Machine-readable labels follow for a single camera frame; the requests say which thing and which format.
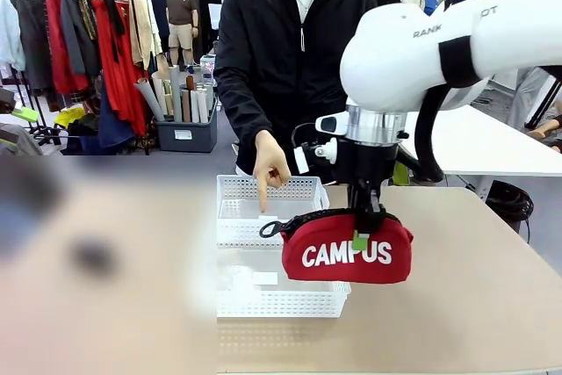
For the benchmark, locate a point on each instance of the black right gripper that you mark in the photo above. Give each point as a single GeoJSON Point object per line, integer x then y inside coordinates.
{"type": "Point", "coordinates": [373, 160]}

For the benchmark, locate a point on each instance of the red CAMPUS pencil case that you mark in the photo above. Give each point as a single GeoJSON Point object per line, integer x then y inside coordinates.
{"type": "Point", "coordinates": [333, 234]}

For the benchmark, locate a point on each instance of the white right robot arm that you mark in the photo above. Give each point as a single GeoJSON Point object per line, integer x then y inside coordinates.
{"type": "Point", "coordinates": [395, 54]}

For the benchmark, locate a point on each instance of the person's right hand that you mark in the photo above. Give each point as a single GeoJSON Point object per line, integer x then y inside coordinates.
{"type": "Point", "coordinates": [272, 164]}

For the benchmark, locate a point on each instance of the grey cloth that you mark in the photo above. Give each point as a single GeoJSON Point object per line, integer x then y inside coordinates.
{"type": "Point", "coordinates": [17, 142]}

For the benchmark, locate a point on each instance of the yellow garment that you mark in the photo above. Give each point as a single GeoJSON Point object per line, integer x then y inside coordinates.
{"type": "Point", "coordinates": [68, 117]}

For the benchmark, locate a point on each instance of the green bag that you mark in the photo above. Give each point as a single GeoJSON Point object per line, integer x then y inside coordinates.
{"type": "Point", "coordinates": [401, 175]}

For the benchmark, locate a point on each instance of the red coat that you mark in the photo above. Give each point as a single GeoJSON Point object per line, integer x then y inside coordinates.
{"type": "Point", "coordinates": [57, 50]}

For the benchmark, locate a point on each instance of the dark grey coat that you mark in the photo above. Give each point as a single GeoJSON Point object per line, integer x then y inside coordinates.
{"type": "Point", "coordinates": [33, 41]}

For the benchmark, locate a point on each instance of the light blue fleece garment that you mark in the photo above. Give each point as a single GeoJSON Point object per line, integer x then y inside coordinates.
{"type": "Point", "coordinates": [9, 28]}

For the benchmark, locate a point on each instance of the navy cloth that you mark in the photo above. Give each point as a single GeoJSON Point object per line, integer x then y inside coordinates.
{"type": "Point", "coordinates": [114, 129]}

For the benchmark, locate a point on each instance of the charcoal jacket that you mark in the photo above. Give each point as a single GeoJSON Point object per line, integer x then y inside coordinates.
{"type": "Point", "coordinates": [74, 32]}

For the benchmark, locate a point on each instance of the white paper label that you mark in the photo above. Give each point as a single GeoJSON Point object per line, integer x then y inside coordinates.
{"type": "Point", "coordinates": [268, 217]}
{"type": "Point", "coordinates": [264, 278]}

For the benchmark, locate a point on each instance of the long red dress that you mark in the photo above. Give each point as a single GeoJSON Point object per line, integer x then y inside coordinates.
{"type": "Point", "coordinates": [127, 85]}

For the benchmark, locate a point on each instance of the slanted grey paper roll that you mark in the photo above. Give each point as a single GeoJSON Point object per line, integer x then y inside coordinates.
{"type": "Point", "coordinates": [149, 98]}

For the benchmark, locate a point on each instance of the white perforated plastic basket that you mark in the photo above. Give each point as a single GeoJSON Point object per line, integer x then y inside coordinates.
{"type": "Point", "coordinates": [237, 186]}
{"type": "Point", "coordinates": [281, 305]}

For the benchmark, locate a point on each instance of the black scarf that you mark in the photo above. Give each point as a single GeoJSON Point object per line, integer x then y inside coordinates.
{"type": "Point", "coordinates": [115, 15]}

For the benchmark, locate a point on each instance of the white table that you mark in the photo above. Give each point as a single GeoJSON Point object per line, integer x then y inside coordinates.
{"type": "Point", "coordinates": [483, 142]}

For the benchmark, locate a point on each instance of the cream paper roll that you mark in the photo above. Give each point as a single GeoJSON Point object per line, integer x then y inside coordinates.
{"type": "Point", "coordinates": [159, 89]}

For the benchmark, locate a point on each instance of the beige garment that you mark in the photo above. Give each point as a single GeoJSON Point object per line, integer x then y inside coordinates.
{"type": "Point", "coordinates": [138, 28]}

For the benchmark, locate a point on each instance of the tall grey paper roll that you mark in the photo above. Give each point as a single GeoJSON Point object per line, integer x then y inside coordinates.
{"type": "Point", "coordinates": [175, 94]}

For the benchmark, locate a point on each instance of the brown paper roll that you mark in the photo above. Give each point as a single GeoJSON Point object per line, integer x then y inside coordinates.
{"type": "Point", "coordinates": [190, 103]}

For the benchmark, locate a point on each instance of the background person dark shirt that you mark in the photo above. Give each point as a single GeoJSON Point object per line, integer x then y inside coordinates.
{"type": "Point", "coordinates": [156, 2]}

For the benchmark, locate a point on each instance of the grey storage bin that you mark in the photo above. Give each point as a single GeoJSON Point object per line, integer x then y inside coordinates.
{"type": "Point", "coordinates": [206, 131]}

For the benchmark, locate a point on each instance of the white paper roll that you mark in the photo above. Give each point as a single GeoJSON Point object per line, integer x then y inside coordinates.
{"type": "Point", "coordinates": [202, 107]}

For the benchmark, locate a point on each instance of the background man brown shirt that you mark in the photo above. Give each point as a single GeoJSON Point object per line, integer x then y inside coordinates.
{"type": "Point", "coordinates": [181, 6]}

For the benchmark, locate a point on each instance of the person in black jacket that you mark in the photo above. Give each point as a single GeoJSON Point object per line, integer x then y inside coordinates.
{"type": "Point", "coordinates": [263, 41]}

